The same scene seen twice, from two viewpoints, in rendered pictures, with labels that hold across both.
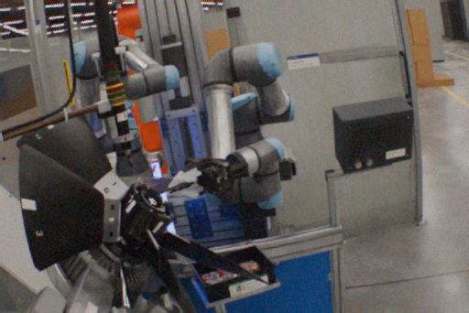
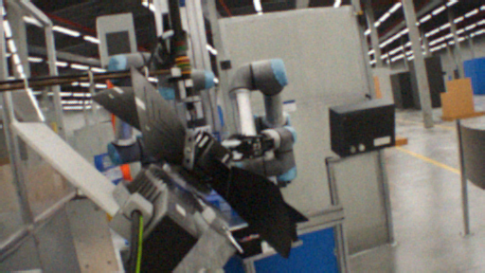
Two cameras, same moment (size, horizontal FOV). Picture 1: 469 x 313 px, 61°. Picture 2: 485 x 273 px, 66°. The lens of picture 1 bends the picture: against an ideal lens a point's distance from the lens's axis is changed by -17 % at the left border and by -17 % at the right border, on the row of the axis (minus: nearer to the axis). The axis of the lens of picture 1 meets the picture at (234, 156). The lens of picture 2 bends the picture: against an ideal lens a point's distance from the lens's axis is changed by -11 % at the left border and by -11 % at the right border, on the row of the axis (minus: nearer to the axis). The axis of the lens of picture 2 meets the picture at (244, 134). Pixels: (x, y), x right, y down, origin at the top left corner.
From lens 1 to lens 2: 43 cm
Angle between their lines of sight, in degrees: 16
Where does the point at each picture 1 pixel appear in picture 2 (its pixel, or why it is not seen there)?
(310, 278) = (319, 253)
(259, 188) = (279, 162)
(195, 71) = (207, 100)
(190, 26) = (202, 61)
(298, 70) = not seen: hidden behind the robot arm
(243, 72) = (260, 81)
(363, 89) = not seen: hidden behind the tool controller
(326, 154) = (303, 186)
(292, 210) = not seen: hidden behind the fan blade
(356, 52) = (328, 98)
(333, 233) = (335, 210)
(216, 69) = (240, 77)
